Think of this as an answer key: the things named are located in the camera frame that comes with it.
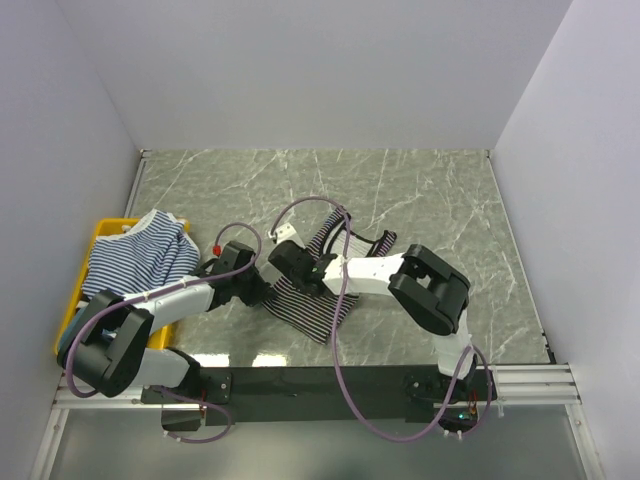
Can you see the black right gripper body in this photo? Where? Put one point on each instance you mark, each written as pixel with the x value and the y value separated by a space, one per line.
pixel 299 283

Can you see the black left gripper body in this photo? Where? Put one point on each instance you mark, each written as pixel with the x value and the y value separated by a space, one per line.
pixel 250 286

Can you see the black white striped tank top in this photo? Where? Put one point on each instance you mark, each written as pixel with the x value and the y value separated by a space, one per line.
pixel 313 315

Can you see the blue white striped tank top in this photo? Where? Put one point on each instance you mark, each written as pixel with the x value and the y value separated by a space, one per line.
pixel 155 252

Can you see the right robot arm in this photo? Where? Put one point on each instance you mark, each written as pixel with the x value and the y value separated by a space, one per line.
pixel 433 293

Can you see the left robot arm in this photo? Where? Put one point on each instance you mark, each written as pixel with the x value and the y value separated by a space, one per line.
pixel 103 348

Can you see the yellow plastic bin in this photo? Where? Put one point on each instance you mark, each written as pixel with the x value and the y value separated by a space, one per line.
pixel 106 227

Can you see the black base beam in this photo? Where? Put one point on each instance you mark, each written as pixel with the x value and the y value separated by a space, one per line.
pixel 225 396

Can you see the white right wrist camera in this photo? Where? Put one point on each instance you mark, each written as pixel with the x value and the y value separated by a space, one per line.
pixel 285 232

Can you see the aluminium rail frame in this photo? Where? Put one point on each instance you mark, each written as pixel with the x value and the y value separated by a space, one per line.
pixel 516 385

